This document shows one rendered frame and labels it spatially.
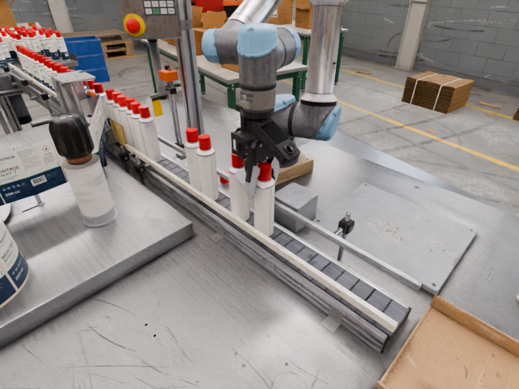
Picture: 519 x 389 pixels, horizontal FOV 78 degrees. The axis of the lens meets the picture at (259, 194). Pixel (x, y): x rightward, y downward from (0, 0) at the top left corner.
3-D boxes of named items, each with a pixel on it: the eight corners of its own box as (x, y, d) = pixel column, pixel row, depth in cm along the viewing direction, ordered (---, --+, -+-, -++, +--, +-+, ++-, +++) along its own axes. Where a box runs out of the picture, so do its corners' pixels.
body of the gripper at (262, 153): (254, 145, 80) (253, 97, 73) (279, 157, 75) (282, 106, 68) (231, 156, 75) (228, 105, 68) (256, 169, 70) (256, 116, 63)
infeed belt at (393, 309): (75, 121, 159) (72, 113, 157) (92, 117, 164) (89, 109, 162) (386, 347, 63) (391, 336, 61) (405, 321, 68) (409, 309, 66)
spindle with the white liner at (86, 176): (79, 217, 91) (37, 116, 74) (110, 204, 96) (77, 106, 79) (91, 231, 85) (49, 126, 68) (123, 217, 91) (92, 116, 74)
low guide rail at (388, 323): (126, 149, 122) (124, 143, 121) (129, 147, 123) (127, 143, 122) (392, 333, 60) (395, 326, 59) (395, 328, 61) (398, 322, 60)
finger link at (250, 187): (237, 191, 79) (245, 155, 76) (254, 201, 76) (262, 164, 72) (228, 192, 77) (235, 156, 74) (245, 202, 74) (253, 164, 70)
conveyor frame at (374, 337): (72, 124, 159) (69, 115, 156) (95, 118, 165) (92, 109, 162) (381, 355, 63) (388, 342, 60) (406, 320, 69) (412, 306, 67)
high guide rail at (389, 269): (140, 130, 124) (140, 126, 123) (144, 129, 124) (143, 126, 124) (417, 291, 61) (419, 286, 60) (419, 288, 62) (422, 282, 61)
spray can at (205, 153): (198, 197, 99) (190, 136, 87) (212, 191, 102) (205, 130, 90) (208, 204, 95) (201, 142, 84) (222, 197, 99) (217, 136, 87)
